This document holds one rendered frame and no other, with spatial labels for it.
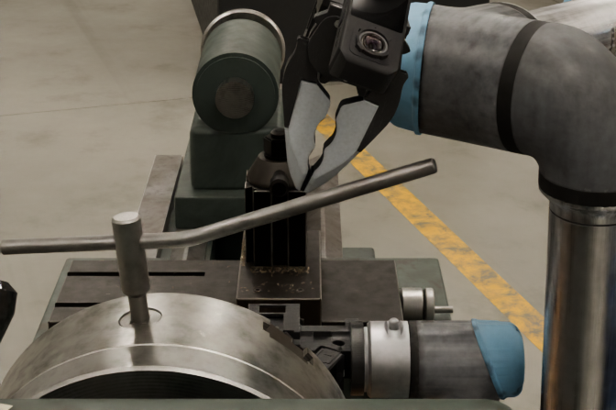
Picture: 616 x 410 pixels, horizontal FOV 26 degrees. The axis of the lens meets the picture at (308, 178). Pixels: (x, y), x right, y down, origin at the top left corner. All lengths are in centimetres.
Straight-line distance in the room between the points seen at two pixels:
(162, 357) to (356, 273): 78
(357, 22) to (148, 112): 459
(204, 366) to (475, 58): 35
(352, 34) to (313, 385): 28
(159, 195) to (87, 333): 125
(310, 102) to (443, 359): 36
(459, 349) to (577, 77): 32
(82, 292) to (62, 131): 364
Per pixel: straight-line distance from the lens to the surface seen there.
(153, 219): 219
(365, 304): 166
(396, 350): 128
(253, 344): 103
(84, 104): 566
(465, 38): 115
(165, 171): 239
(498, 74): 112
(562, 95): 110
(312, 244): 170
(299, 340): 128
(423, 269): 187
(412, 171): 96
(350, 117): 102
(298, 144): 103
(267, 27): 233
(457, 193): 466
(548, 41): 112
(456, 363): 129
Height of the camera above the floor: 171
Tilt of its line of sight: 21 degrees down
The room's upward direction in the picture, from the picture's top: straight up
